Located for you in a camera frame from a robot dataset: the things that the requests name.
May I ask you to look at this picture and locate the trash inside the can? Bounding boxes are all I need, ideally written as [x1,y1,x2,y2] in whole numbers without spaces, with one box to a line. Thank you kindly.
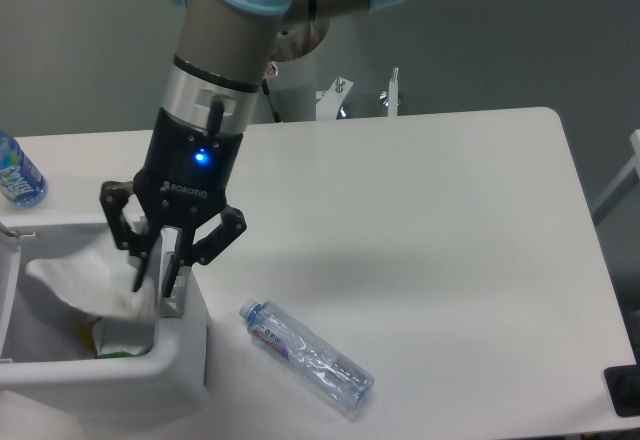
[75,315,155,359]

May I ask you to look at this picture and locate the white pedestal base frame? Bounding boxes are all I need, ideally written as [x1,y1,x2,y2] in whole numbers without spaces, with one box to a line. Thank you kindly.
[315,66,403,121]

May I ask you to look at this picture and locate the black pedestal cable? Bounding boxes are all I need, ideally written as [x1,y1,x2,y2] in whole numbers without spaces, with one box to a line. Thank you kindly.
[260,82,282,124]

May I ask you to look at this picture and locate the black clamp at table edge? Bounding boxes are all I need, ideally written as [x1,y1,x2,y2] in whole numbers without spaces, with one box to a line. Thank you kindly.
[604,364,639,418]

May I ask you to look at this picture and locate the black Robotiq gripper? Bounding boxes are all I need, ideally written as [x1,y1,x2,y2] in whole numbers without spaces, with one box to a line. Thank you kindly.
[99,106,246,298]

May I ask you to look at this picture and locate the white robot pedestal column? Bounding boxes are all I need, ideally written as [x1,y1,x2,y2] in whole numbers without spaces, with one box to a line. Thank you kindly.
[251,19,330,124]

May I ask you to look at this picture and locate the blue labelled drink bottle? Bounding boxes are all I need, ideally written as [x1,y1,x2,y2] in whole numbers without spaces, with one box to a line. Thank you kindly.
[1,131,48,208]

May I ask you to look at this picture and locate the white frame at right edge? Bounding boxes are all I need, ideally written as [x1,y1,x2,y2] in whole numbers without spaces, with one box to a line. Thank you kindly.
[591,129,639,226]

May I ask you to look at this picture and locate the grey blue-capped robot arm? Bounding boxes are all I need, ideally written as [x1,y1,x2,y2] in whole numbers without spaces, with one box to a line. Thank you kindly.
[100,0,406,296]

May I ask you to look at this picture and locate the white plastic trash can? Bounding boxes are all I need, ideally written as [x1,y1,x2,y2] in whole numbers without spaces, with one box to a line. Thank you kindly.
[1,217,210,418]

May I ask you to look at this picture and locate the crushed clear plastic water bottle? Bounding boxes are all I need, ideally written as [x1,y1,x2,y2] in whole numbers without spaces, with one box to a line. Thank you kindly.
[239,299,375,414]

